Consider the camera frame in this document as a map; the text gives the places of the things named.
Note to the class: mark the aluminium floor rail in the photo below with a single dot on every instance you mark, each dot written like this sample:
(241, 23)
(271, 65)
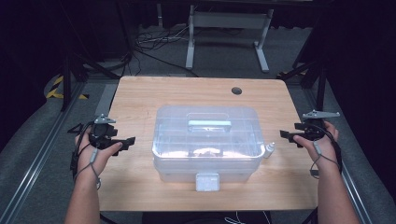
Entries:
(355, 193)
(37, 158)

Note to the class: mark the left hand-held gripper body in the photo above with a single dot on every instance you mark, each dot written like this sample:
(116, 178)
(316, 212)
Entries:
(101, 133)

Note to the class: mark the white metal desk frame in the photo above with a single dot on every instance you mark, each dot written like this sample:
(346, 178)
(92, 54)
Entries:
(190, 46)

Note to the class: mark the clear plastic storage box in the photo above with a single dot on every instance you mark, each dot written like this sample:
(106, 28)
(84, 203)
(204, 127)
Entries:
(205, 140)

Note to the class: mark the black metal stand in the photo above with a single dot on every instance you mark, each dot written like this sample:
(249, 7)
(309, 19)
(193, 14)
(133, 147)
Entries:
(66, 81)
(320, 90)

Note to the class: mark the small white dropper bottle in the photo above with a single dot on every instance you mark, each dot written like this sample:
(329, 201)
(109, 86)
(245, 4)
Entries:
(269, 151)

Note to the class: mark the grey floor plate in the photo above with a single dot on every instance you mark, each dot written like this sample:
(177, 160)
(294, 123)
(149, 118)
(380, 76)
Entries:
(106, 99)

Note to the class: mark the person's right hand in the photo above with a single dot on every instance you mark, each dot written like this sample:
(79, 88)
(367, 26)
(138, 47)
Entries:
(327, 152)

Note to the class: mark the person's left hand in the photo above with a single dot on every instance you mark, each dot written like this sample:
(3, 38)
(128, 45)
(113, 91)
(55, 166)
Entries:
(90, 161)

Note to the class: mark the yellow and black hazard tape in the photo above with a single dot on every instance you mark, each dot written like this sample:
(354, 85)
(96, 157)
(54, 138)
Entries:
(53, 92)

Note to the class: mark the dark cloth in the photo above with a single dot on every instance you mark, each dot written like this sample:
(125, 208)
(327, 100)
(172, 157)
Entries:
(186, 218)

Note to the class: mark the black tape floor mark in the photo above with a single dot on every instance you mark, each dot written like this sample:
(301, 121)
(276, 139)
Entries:
(74, 129)

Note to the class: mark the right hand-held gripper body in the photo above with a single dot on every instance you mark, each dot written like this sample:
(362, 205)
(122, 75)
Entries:
(316, 129)

